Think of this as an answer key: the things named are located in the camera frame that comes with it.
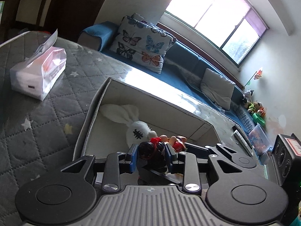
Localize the clear plastic toy bin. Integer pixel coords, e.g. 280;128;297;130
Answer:
248;124;273;156

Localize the dark wooden door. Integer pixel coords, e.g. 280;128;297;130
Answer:
44;0;105;42

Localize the green toy basin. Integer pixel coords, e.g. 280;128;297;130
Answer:
252;113;265;127

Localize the white tissue pack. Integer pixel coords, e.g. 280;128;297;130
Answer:
10;31;66;101

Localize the butterfly print pillow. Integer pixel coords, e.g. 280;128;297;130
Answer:
110;13;177;74

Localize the black cardboard box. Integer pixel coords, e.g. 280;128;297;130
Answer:
73;78;234;159

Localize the panda plush toy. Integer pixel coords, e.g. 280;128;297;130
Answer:
242;89;254;104

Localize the grey cushion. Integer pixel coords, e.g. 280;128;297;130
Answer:
200;68;235;111

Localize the blue sofa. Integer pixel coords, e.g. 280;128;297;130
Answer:
78;21;256;135

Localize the dark wooden cabinet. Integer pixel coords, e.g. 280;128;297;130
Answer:
1;0;46;42

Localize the orange paper pinwheel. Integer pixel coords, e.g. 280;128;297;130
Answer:
244;69;263;87

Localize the black-haired doll figurine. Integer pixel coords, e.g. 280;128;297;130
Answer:
137;135;187;185

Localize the silver remote control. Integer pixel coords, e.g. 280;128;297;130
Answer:
234;130;254;157

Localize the pile of plush toys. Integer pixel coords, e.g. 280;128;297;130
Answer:
244;101;265;117

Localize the white knitted rabbit plush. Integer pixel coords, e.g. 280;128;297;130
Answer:
99;104;158;147

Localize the window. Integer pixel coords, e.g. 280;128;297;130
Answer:
166;0;268;65

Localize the black box with dials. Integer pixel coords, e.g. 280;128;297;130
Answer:
272;133;300;186

